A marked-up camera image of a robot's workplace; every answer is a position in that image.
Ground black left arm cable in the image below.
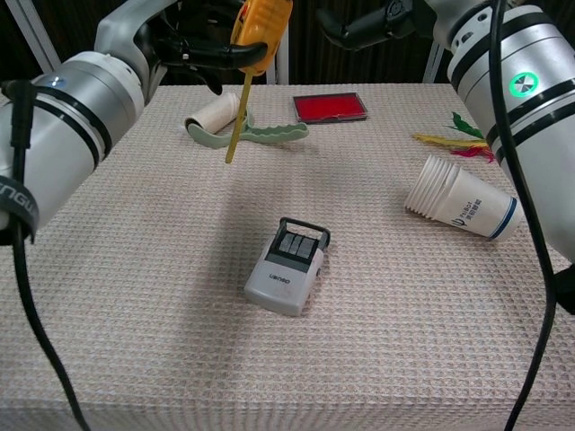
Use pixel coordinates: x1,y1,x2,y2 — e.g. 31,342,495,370
0,78,92,431

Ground white partition frame post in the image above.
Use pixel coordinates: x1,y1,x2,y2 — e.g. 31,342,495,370
420,40,445,84
272,24,291,85
7,0,60,73

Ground stack of white paper cups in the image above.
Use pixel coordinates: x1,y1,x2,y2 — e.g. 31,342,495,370
403,154,526,242

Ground red ink pad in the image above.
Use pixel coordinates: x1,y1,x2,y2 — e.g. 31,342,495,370
292,92,370,124

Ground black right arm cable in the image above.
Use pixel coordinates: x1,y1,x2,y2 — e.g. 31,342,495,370
488,0,557,431

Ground grey date stamp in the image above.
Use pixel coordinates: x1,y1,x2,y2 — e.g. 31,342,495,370
243,216,332,318

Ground yellow tape measure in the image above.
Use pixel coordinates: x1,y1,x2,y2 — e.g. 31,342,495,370
224,0,295,165

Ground green handled lint roller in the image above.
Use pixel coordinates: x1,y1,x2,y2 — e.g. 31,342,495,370
183,92,312,150

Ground black and silver right hand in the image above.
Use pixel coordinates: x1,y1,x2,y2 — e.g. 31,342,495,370
314,0,439,52

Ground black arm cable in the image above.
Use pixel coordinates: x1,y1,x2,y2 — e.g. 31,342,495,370
488,0,557,431
0,78,92,431

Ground colourful feather shuttlecock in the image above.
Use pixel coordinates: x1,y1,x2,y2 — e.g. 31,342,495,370
411,111,496,165

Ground beige waffle tablecloth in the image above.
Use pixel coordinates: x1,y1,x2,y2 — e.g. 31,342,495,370
0,83,575,431

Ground black and silver left hand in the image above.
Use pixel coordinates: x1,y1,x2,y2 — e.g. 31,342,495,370
93,0,270,98

